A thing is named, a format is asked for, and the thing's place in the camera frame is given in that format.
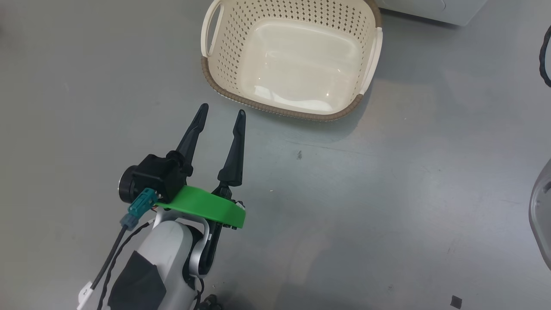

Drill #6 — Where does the round glass washing machine door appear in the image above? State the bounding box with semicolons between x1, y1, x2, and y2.
529;158;551;271

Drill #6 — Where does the white left cable tag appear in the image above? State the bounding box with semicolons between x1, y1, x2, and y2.
77;282;95;302

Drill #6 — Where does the left camera cable teal plug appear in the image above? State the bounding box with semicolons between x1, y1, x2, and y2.
96;188;159;310

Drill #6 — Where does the white washing machine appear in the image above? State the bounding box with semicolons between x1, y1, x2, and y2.
374;0;489;26

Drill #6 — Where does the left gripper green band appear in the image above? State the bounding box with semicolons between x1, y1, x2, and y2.
156;103;247;229

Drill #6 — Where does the cream perforated laundry basket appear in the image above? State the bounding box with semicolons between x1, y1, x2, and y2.
201;0;383;122

